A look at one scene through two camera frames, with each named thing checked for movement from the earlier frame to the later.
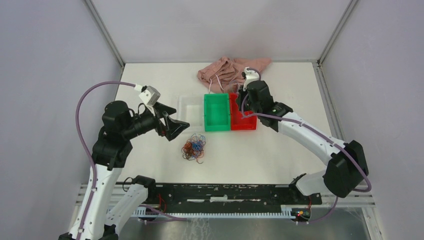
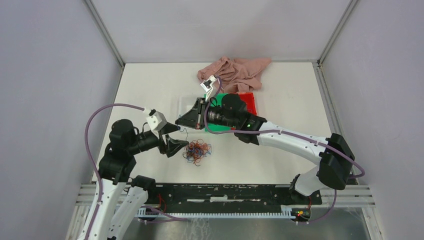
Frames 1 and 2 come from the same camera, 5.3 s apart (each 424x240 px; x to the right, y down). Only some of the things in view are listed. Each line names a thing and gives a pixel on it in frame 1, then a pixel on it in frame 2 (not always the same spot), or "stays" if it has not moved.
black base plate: [228, 195] stays
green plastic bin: [217, 116] stays
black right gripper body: [244, 103] -> [214, 115]
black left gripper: [173, 127] -> [173, 146]
